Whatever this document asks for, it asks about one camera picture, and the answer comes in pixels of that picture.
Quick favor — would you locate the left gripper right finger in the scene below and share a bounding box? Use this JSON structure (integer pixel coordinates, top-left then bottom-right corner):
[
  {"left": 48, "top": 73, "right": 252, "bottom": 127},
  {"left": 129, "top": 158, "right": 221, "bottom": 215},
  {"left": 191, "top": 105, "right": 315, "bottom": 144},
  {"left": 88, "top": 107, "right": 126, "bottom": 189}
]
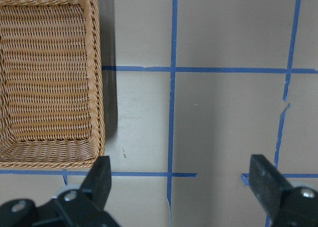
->
[{"left": 249, "top": 154, "right": 318, "bottom": 227}]

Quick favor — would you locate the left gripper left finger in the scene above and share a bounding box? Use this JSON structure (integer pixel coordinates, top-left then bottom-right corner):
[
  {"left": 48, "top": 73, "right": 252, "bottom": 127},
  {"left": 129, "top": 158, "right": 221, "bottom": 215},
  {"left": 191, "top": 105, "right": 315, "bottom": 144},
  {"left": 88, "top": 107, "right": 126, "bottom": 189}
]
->
[{"left": 32, "top": 156, "right": 119, "bottom": 227}]

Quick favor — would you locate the brown wicker basket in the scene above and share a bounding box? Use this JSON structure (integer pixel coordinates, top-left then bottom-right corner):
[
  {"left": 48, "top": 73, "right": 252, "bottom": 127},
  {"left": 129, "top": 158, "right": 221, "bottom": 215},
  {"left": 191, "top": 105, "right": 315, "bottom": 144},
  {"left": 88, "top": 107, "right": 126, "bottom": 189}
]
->
[{"left": 0, "top": 0, "right": 105, "bottom": 169}]

